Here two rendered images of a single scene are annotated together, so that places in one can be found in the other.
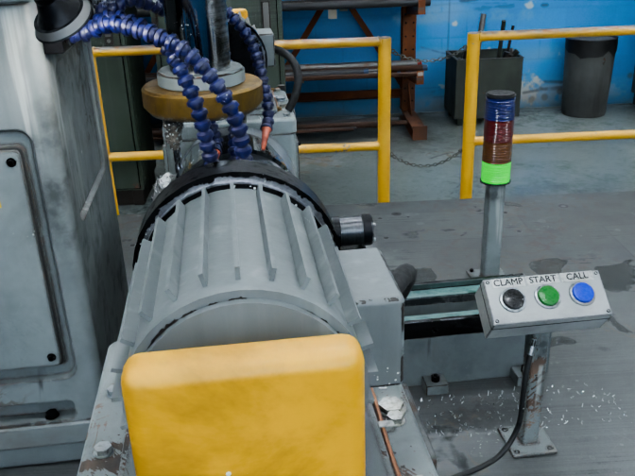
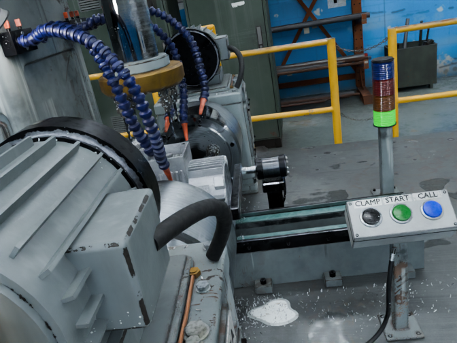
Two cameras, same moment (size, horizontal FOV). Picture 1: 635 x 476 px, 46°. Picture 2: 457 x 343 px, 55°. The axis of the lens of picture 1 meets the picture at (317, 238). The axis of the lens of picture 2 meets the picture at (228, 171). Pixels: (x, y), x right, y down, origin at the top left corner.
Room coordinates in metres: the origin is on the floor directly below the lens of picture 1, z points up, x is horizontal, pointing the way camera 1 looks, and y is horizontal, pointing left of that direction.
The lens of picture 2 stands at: (0.23, -0.19, 1.46)
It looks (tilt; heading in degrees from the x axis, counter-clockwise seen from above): 22 degrees down; 13
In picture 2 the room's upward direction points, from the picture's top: 10 degrees counter-clockwise
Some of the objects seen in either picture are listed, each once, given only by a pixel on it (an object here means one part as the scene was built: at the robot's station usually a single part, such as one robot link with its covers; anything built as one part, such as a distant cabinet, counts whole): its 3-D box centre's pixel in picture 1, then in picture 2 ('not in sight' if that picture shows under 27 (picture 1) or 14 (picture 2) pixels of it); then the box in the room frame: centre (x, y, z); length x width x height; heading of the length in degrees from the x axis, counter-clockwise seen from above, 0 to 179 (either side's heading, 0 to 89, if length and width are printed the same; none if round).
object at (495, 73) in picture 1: (484, 68); (410, 54); (5.77, -1.34, 0.41); 0.52 x 0.47 x 0.82; 92
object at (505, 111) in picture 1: (500, 107); (383, 69); (1.48, -0.38, 1.19); 0.06 x 0.06 x 0.04
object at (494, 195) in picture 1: (494, 190); (384, 131); (1.48, -0.38, 1.01); 0.08 x 0.08 x 0.42; 6
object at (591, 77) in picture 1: (587, 76); not in sight; (5.87, -2.17, 0.30); 0.39 x 0.39 x 0.60
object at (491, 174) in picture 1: (495, 171); (384, 116); (1.48, -0.38, 1.05); 0.06 x 0.06 x 0.04
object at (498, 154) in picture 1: (497, 150); (383, 101); (1.48, -0.38, 1.10); 0.06 x 0.06 x 0.04
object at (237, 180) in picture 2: not in sight; (237, 188); (1.16, 0.01, 1.01); 0.26 x 0.04 x 0.03; 6
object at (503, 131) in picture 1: (498, 128); (383, 86); (1.48, -0.38, 1.14); 0.06 x 0.06 x 0.04
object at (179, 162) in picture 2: not in sight; (164, 166); (1.12, 0.16, 1.11); 0.12 x 0.11 x 0.07; 96
